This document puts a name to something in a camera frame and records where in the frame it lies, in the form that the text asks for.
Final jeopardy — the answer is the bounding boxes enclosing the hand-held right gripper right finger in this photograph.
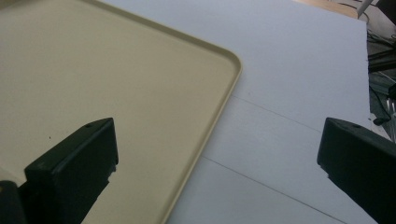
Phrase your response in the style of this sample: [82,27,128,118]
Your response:
[317,117,396,224]

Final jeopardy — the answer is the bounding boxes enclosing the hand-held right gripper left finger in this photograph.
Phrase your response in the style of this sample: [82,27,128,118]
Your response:
[19,117,120,224]

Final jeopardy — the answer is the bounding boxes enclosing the beige plastic tray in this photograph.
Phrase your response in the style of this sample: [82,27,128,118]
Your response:
[0,0,243,224]

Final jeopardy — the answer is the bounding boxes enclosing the black cables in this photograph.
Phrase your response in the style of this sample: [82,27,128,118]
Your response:
[367,29,396,127]

